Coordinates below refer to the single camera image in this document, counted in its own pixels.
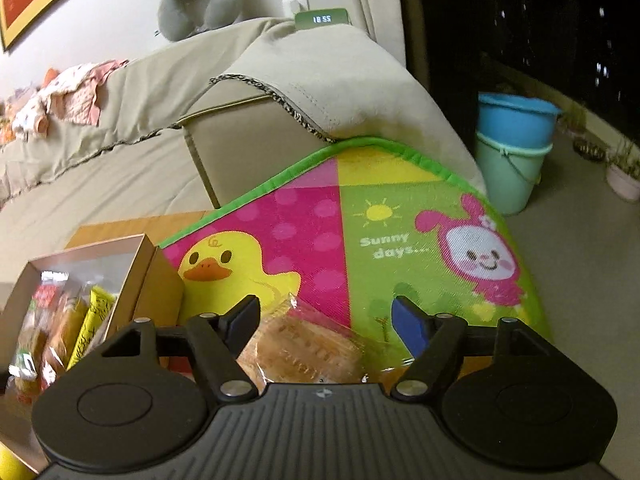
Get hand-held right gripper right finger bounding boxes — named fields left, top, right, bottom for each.
left=391, top=295, right=543, bottom=402

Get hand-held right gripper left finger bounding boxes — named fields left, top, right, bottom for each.
left=102, top=294, right=262, bottom=401

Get clear cracker packet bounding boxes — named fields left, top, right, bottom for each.
left=235, top=295, right=417, bottom=387

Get pink cardboard box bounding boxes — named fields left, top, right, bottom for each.
left=0, top=232, right=187, bottom=411

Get yellow snack packet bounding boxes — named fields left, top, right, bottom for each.
left=67, top=286, right=118, bottom=371

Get brown bread packet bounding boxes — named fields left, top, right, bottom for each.
left=42, top=294, right=91, bottom=391

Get green-labelled clear snack packet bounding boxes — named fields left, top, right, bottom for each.
left=15, top=270, right=68, bottom=361

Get brown cardboard box lid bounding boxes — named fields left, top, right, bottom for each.
left=65, top=210, right=221, bottom=251

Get colourful cartoon play mat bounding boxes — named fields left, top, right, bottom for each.
left=159, top=136, right=556, bottom=396

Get green plastic bucket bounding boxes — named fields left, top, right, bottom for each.
left=475, top=131, right=553, bottom=216

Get beige sofa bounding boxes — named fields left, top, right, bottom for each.
left=0, top=97, right=341, bottom=271

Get blue plastic bucket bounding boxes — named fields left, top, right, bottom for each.
left=477, top=91, right=563, bottom=150

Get beige sofa cover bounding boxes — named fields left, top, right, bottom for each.
left=0, top=16, right=488, bottom=201

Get white plant pot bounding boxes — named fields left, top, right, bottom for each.
left=605, top=140, right=640, bottom=203

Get small potted plant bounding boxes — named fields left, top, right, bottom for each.
left=560, top=105, right=588, bottom=138

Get yellow object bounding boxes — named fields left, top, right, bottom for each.
left=0, top=442, right=38, bottom=480

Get pink floral clothes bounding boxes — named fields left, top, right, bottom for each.
left=10, top=59, right=130, bottom=133

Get green digital clock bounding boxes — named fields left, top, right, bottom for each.
left=295, top=8, right=351, bottom=31

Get grey neck pillow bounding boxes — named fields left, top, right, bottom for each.
left=159, top=0, right=245, bottom=42

